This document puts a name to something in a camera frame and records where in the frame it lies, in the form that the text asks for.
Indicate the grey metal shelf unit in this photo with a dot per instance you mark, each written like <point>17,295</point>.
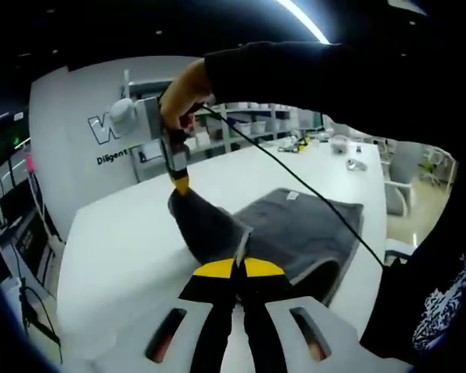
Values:
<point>226,132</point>
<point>256,112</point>

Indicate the spare gripper with yellow tips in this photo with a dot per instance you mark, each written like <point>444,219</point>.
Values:
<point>299,145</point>

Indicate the ceiling light strip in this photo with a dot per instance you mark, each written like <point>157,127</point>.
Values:
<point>307,19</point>

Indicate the person's right hand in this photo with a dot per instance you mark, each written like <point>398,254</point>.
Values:
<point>178,101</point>

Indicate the white controller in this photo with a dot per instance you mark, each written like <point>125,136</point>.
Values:
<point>355,165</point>

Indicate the green office chair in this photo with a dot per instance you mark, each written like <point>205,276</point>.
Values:
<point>435,165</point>

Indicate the small white container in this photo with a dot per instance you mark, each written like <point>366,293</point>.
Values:
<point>338,145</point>

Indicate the shelf with white bins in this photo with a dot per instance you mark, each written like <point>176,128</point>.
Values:
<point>256,126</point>

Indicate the pink hanging sign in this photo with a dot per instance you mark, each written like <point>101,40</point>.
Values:
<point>30,163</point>

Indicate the black monitor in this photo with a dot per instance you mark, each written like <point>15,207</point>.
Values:
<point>35,245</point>

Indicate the white office chair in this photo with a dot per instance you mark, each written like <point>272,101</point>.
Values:
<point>400,248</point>
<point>398,198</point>

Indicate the grey towel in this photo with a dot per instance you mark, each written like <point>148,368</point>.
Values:
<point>295,233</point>

